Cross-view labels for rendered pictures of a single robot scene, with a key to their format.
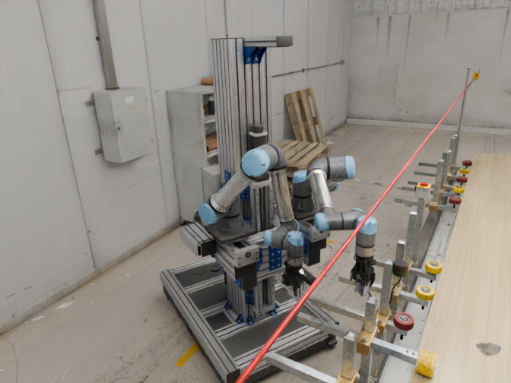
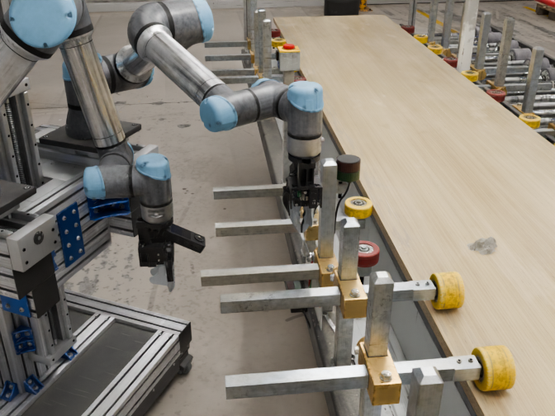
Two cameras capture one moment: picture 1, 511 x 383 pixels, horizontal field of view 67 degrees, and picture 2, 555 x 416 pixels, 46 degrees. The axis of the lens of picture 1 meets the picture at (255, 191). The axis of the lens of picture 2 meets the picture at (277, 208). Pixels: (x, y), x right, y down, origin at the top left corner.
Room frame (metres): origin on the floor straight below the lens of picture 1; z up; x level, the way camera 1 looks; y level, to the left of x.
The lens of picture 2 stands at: (0.35, 0.44, 1.76)
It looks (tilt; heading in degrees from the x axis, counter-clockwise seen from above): 28 degrees down; 321
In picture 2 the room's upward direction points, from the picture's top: straight up
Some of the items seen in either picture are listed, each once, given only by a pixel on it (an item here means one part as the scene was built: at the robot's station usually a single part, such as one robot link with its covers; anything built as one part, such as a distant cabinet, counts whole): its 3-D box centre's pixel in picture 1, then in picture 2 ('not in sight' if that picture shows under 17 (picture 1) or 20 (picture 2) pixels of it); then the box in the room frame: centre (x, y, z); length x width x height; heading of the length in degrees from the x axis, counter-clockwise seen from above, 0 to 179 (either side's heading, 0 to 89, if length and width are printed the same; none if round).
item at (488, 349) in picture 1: (490, 346); (485, 243); (1.13, -0.86, 0.91); 0.09 x 0.07 x 0.02; 85
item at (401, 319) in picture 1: (402, 327); (362, 265); (1.32, -0.61, 0.85); 0.08 x 0.08 x 0.11
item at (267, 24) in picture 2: (436, 190); (267, 72); (2.67, -1.34, 0.93); 0.03 x 0.03 x 0.48; 58
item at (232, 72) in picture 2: (434, 185); (247, 72); (3.10, -1.54, 0.80); 0.43 x 0.03 x 0.04; 58
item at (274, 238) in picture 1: (277, 238); (111, 178); (1.65, -0.10, 1.13); 0.11 x 0.11 x 0.08; 57
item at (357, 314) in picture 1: (357, 314); (286, 273); (1.42, -0.44, 0.84); 0.43 x 0.03 x 0.04; 58
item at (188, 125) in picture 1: (213, 154); not in sight; (4.42, 0.48, 0.78); 0.90 x 0.45 x 1.55; 150
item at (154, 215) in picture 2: (294, 259); (157, 210); (1.58, -0.17, 1.05); 0.08 x 0.08 x 0.05
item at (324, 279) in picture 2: (382, 320); (327, 267); (1.38, -0.54, 0.85); 0.13 x 0.06 x 0.05; 148
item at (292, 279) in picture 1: (293, 273); (157, 239); (1.59, -0.17, 0.97); 0.09 x 0.08 x 0.12; 58
